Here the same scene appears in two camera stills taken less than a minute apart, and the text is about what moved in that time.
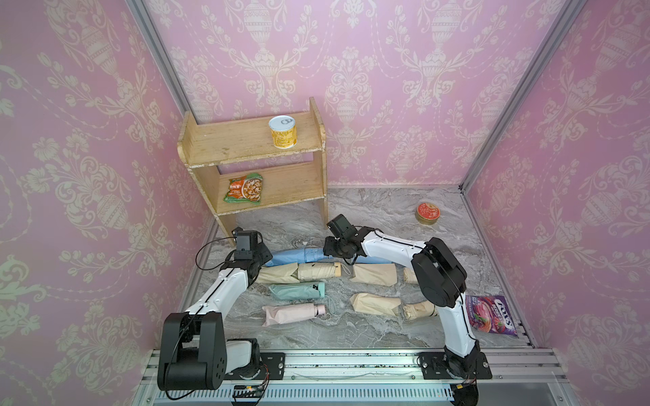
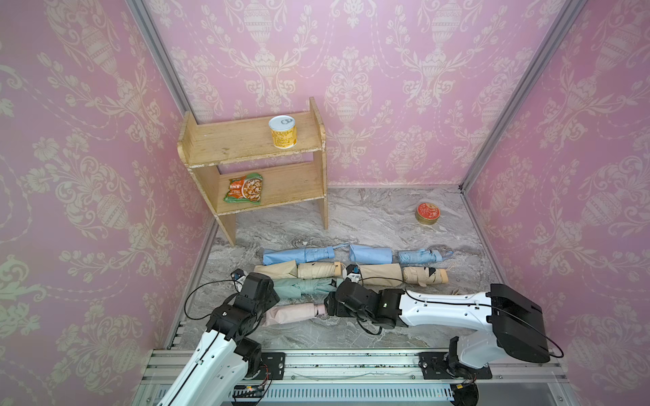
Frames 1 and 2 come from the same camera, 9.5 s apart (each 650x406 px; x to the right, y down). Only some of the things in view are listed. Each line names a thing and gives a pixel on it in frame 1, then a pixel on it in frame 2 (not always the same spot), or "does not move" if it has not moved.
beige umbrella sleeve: (278, 274) does not move
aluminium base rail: (526, 378) does not move
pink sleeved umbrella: (274, 315) does not move
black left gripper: (265, 250) → (272, 297)
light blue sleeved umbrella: (309, 255) does not move
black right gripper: (328, 247) → (333, 298)
